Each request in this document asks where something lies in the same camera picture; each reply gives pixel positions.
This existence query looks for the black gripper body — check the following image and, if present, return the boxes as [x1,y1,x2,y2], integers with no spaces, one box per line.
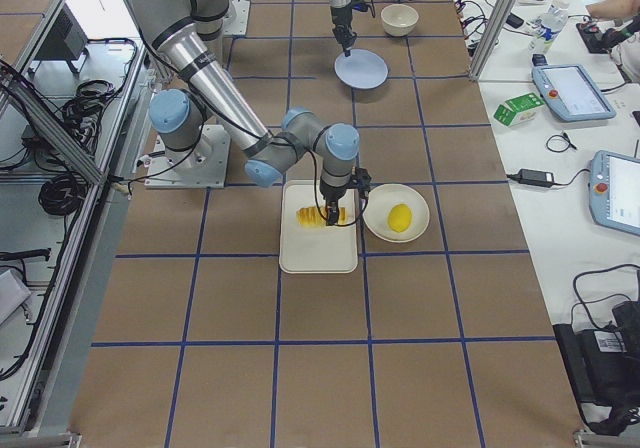
[330,5,357,43]
[320,179,346,215]

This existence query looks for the striped bread roll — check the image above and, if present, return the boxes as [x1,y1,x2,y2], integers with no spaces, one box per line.
[296,206,354,228]

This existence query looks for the light blue plate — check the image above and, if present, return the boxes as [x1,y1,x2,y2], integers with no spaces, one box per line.
[334,49,388,90]

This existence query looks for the cream plate under lemon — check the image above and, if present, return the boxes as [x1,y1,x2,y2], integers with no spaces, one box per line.
[364,184,430,243]

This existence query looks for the white rectangular tray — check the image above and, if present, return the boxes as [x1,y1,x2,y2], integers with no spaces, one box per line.
[279,180,358,274]

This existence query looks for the cream ceramic bowl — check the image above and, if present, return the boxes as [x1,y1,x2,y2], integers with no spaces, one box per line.
[381,4,419,37]

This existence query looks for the yellow lemon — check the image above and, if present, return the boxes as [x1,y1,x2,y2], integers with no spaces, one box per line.
[387,203,413,233]

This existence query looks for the green white carton box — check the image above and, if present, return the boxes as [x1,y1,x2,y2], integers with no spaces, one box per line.
[493,92,544,127]

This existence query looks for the black power adapter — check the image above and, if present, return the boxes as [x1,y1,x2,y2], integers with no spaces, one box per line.
[517,168,555,188]

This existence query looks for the plastic water bottle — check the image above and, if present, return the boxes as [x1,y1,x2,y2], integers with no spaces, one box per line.
[528,3,568,54]

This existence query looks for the blue teach pendant far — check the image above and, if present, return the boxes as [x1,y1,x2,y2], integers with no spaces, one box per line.
[531,64,616,122]

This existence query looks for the blue teach pendant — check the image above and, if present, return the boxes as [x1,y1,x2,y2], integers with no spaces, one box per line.
[589,150,639,235]
[531,64,616,122]

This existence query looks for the blue teach pendant near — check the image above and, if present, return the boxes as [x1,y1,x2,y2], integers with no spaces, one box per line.
[589,150,639,235]

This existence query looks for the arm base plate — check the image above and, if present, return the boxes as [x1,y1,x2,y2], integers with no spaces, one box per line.
[222,0,251,37]
[143,124,230,189]

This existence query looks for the aluminium frame post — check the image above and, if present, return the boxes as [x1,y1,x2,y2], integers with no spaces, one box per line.
[469,0,516,81]

